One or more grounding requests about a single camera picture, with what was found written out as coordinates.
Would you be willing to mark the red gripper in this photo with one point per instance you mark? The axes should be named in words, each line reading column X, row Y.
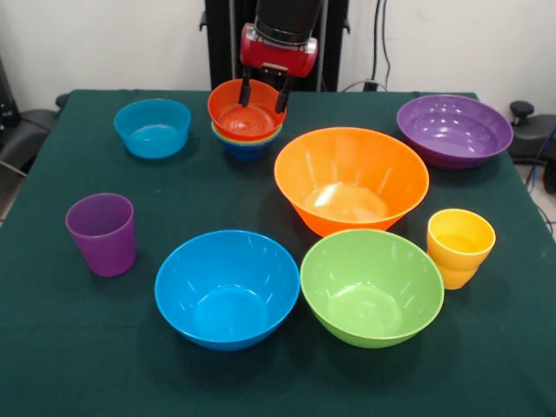
column 278, row 56

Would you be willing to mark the red small bowl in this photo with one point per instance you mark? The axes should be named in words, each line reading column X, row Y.
column 226, row 104

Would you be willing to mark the small green bowl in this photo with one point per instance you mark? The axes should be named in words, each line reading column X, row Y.
column 273, row 137

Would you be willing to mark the dark blue small bowl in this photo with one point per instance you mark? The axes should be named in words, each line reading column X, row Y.
column 247, row 152

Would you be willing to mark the large orange bowl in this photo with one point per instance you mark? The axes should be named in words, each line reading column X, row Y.
column 352, row 160

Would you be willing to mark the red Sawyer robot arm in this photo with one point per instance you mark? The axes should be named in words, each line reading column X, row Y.
column 286, row 17

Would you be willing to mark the light blue small bowl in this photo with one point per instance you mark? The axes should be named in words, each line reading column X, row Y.
column 147, row 130

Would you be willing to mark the large blue bowl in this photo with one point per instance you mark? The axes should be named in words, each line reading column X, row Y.
column 226, row 286

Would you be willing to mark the large purple bowl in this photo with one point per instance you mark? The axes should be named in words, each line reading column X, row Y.
column 456, row 126

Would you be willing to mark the large green bowl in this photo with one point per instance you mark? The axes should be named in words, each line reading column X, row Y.
column 369, row 282

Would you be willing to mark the purple cup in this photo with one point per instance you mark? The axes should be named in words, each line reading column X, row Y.
column 104, row 247

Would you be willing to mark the dark green tablecloth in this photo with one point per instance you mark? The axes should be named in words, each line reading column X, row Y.
column 87, row 347

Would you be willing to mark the black pedestal leg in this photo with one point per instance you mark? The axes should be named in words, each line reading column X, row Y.
column 26, row 130
column 525, row 139

